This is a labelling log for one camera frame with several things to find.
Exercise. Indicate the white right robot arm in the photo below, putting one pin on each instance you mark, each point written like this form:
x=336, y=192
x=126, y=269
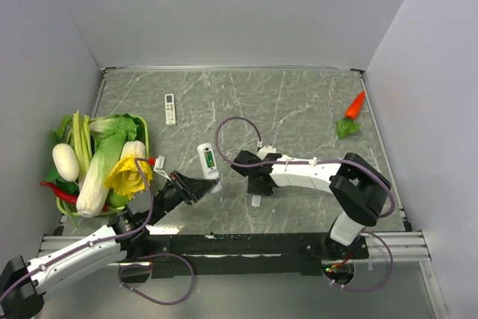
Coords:
x=360, y=190

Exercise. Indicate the white battery cover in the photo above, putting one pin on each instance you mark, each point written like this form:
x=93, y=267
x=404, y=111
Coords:
x=256, y=201

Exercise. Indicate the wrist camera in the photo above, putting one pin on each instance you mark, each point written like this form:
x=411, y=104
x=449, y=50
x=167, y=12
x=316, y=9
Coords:
x=265, y=150
x=158, y=167

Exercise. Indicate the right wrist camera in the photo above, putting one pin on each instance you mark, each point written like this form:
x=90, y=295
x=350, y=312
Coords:
x=265, y=150

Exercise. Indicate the orange toy carrot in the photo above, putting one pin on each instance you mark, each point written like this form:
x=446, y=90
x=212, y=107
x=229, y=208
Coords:
x=354, y=109

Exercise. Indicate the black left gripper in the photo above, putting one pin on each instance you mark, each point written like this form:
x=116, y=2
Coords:
x=190, y=189

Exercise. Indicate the red chili pepper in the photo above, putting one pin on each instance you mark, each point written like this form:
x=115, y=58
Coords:
x=62, y=195

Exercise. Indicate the white eggplant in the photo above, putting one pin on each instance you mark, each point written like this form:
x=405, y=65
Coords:
x=65, y=162

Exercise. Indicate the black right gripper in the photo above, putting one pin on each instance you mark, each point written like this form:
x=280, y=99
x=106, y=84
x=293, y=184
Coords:
x=252, y=189

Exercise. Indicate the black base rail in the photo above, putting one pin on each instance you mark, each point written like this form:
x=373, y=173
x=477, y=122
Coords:
x=228, y=254

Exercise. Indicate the green plastic basket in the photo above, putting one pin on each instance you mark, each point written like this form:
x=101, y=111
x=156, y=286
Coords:
x=115, y=203

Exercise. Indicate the large green napa cabbage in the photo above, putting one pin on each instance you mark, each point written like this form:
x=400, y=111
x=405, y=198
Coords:
x=110, y=135

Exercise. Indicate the green battery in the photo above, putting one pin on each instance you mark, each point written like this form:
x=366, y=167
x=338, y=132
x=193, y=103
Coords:
x=206, y=158
x=211, y=162

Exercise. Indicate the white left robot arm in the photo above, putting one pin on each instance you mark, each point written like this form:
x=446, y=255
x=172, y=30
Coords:
x=26, y=285

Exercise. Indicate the small white remote control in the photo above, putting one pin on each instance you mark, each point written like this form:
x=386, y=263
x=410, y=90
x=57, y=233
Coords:
x=170, y=109

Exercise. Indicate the pale green celery stalks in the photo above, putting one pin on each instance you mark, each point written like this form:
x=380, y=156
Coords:
x=81, y=142

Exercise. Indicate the yellow green napa cabbage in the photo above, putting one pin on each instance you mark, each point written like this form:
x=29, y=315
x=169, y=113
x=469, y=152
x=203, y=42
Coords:
x=125, y=179

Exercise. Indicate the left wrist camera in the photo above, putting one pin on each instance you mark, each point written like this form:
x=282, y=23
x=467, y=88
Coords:
x=158, y=167

